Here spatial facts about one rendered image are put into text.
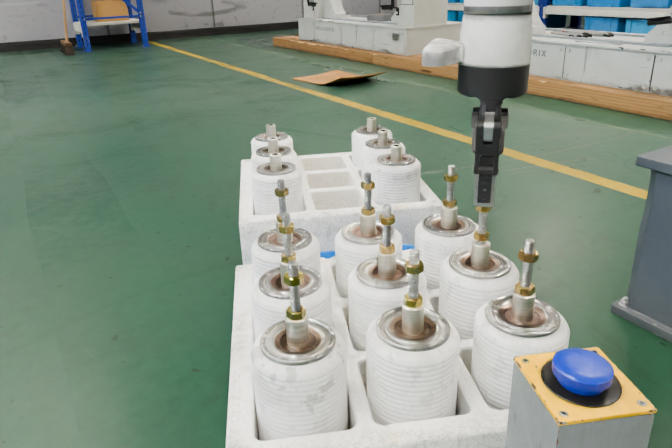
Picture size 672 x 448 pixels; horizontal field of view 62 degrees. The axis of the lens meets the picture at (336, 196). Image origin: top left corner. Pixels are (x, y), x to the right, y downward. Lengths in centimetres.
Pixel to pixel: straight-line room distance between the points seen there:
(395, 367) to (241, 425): 16
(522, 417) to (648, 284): 67
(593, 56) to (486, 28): 235
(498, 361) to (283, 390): 22
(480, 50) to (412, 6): 338
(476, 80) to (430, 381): 31
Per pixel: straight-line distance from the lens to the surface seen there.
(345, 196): 117
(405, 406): 59
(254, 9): 729
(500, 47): 61
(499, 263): 72
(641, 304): 113
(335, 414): 59
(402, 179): 107
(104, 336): 112
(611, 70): 290
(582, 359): 45
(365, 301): 66
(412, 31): 397
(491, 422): 61
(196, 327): 108
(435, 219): 83
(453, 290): 70
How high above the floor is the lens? 59
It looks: 21 degrees down
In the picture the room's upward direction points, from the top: 2 degrees counter-clockwise
